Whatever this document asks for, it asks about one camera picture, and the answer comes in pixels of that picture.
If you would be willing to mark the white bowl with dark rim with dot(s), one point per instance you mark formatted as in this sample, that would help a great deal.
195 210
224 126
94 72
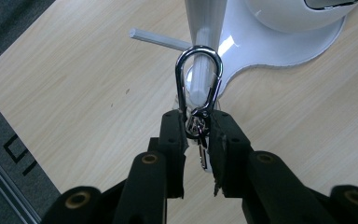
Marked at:
295 15

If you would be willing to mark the aluminium floor rail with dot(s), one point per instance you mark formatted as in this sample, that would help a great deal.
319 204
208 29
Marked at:
3 186

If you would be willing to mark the white key holder stand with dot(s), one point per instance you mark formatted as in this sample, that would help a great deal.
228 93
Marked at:
205 28

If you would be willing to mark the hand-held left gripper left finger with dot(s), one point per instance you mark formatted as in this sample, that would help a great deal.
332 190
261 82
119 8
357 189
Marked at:
155 174

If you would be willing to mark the car key with silver carabiner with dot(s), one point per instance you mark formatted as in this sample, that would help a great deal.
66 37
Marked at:
199 93

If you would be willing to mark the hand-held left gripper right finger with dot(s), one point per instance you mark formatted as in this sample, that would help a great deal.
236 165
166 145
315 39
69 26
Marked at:
248 174

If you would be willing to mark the black tape floor mark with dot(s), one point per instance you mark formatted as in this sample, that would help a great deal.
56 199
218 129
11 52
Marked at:
18 154

